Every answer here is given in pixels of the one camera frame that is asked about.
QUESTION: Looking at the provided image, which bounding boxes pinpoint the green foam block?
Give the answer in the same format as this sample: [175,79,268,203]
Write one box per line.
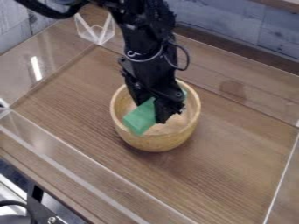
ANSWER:
[122,97,157,136]

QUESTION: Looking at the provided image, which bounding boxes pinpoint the clear acrylic corner bracket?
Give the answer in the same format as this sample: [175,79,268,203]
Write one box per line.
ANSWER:
[74,13,117,46]

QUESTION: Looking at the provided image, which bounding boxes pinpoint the wooden bowl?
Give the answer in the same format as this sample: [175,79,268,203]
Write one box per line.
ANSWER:
[110,80,202,152]

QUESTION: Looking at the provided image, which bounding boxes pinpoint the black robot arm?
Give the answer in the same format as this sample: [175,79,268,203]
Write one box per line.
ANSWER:
[15,0,189,123]

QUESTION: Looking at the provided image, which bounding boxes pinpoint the black table frame bracket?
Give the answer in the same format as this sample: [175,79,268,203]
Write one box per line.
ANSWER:
[27,184,82,224]

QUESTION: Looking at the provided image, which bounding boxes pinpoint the black cable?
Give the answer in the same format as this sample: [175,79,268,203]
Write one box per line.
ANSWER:
[0,200,31,224]

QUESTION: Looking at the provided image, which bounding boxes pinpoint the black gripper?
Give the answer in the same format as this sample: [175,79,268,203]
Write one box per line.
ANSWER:
[119,24,189,124]

